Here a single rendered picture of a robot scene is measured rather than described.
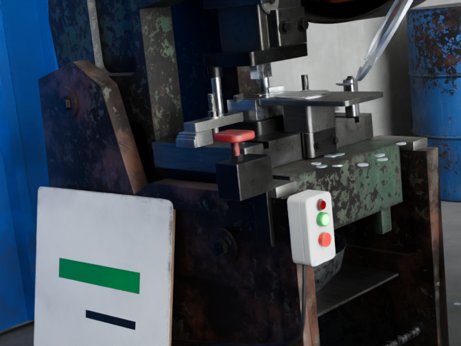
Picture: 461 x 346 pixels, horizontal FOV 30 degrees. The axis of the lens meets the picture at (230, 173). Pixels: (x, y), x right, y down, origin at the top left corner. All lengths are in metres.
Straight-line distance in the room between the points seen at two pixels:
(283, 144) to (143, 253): 0.42
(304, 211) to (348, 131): 0.45
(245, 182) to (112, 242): 0.54
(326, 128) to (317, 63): 2.08
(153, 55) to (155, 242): 0.43
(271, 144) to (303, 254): 0.29
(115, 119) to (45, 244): 0.42
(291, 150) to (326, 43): 2.20
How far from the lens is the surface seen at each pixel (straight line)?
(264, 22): 1.91
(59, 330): 2.25
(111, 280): 2.08
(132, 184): 2.02
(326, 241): 1.65
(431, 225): 2.07
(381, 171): 1.99
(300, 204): 1.63
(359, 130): 2.07
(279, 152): 1.85
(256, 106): 1.94
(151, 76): 2.02
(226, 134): 1.62
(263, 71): 1.99
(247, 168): 1.62
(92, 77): 2.06
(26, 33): 2.94
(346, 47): 4.16
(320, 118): 1.90
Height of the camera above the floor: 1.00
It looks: 11 degrees down
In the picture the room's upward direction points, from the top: 6 degrees counter-clockwise
